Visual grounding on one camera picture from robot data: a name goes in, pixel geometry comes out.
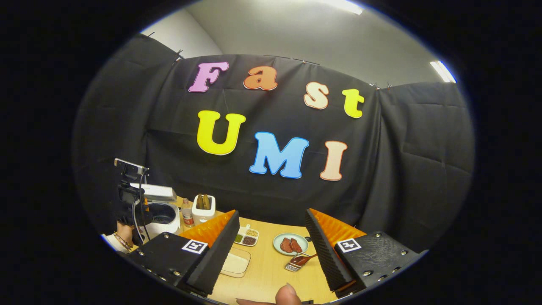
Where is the white rice cooker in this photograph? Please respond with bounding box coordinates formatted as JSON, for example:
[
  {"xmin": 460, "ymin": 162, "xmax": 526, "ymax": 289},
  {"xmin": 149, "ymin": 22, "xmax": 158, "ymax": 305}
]
[{"xmin": 129, "ymin": 183, "xmax": 181, "ymax": 240}]

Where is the large bright ceiling light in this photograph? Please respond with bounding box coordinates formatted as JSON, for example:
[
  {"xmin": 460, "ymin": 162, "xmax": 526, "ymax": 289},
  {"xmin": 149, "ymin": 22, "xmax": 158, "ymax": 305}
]
[{"xmin": 326, "ymin": 0, "xmax": 365, "ymax": 15}]

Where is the white toaster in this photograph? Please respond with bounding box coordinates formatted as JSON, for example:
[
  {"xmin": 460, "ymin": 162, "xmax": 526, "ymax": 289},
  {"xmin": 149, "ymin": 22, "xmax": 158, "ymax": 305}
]
[{"xmin": 192, "ymin": 195, "xmax": 216, "ymax": 225}]

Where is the metal wire chopstick holder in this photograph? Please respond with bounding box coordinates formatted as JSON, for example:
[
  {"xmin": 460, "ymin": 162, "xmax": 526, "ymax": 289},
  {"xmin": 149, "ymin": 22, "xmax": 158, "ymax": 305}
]
[{"xmin": 285, "ymin": 254, "xmax": 312, "ymax": 272}]

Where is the beaded bracelet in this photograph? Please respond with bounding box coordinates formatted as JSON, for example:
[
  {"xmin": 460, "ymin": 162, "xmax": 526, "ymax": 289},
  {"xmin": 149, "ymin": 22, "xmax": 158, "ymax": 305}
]
[{"xmin": 113, "ymin": 232, "xmax": 133, "ymax": 250}]

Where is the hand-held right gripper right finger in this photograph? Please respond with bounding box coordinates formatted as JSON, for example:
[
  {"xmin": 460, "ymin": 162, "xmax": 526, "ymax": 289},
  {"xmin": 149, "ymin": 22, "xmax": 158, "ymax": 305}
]
[{"xmin": 305, "ymin": 208, "xmax": 427, "ymax": 298}]

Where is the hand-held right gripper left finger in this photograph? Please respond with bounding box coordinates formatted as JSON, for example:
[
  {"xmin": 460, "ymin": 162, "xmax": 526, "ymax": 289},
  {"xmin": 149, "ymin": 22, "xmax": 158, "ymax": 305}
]
[{"xmin": 129, "ymin": 210, "xmax": 240, "ymax": 297}]

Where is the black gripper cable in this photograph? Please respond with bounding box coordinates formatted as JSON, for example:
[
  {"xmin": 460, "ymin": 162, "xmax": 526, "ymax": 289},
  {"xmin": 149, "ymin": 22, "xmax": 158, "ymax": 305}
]
[{"xmin": 132, "ymin": 169, "xmax": 151, "ymax": 243}]

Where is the pale green plate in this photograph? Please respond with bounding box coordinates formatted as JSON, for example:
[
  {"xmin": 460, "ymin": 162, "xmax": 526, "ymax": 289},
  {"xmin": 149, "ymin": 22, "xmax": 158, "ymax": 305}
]
[{"xmin": 273, "ymin": 233, "xmax": 309, "ymax": 256}]

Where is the clear plastic rice container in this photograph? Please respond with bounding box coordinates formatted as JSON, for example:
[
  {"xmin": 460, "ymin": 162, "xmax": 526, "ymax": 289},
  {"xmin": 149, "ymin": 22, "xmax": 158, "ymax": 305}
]
[{"xmin": 219, "ymin": 247, "xmax": 251, "ymax": 278}]

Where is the white rice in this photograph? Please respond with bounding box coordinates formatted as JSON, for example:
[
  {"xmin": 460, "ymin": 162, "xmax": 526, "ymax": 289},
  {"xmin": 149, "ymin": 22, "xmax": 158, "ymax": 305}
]
[{"xmin": 222, "ymin": 252, "xmax": 249, "ymax": 274}]

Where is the brown wooden spoon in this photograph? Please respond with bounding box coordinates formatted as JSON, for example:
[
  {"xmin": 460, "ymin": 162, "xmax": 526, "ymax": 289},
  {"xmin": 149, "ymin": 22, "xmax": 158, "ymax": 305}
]
[{"xmin": 290, "ymin": 253, "xmax": 318, "ymax": 267}]

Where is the white divided dish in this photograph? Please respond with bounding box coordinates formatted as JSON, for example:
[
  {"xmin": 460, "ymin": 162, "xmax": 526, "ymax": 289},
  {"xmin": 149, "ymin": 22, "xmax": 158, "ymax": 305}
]
[{"xmin": 234, "ymin": 225, "xmax": 260, "ymax": 247}]

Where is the black backdrop cloth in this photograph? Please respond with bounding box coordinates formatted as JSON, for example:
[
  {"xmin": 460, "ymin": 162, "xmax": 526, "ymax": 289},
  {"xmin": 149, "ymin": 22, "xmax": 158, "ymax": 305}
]
[{"xmin": 72, "ymin": 33, "xmax": 475, "ymax": 255}]

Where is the clear water bottle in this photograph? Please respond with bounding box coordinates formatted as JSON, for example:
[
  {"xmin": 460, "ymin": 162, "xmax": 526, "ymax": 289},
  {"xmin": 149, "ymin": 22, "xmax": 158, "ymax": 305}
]
[{"xmin": 181, "ymin": 198, "xmax": 195, "ymax": 228}]

